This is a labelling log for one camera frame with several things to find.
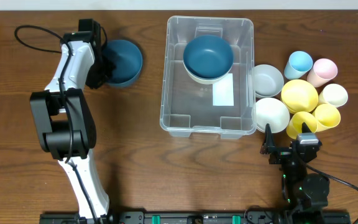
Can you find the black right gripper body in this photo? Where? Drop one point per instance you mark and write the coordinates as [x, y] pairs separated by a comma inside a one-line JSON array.
[[282, 154]]

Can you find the pink cup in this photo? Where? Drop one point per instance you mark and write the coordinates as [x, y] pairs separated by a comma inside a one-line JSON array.
[[322, 72]]

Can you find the yellow small bowl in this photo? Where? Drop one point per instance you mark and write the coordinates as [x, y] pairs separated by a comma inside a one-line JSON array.
[[299, 95]]

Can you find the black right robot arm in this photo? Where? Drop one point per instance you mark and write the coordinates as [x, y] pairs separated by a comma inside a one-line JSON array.
[[306, 193]]

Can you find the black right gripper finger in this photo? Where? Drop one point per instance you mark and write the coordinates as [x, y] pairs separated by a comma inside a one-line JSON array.
[[268, 143], [305, 128]]

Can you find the yellow cup right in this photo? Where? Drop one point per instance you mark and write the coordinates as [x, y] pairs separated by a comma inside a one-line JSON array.
[[327, 117]]

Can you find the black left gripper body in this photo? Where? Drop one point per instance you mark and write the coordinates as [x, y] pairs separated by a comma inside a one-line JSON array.
[[104, 70]]

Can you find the yellow cup front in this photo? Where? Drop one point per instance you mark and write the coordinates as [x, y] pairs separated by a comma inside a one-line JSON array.
[[295, 125]]

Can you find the grey small bowl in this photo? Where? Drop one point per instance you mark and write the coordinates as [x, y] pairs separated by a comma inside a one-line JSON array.
[[268, 82]]

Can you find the dark blue bowl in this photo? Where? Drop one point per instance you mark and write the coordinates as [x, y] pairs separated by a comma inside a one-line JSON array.
[[208, 57], [128, 61]]

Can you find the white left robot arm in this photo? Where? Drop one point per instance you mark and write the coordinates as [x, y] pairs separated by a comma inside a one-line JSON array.
[[65, 126]]

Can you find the cream beige bowl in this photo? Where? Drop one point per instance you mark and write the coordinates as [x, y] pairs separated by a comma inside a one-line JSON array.
[[205, 81]]

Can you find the white small bowl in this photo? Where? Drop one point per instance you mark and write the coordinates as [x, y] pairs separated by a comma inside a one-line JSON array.
[[273, 112]]

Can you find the yellow cup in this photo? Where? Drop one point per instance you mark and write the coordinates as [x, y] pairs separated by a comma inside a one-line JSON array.
[[295, 125], [327, 117]]

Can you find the clear plastic storage container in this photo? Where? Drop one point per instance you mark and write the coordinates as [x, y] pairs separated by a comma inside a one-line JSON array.
[[187, 106]]

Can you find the white label in container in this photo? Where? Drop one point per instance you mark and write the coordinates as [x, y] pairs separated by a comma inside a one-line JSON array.
[[223, 91]]

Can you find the light blue cup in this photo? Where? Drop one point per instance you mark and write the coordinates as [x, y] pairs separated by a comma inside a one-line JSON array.
[[298, 64]]

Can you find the cream white cup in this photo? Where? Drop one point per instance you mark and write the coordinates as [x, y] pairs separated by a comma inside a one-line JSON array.
[[333, 94]]

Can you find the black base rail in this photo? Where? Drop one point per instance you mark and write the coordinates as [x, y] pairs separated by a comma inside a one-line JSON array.
[[250, 217]]

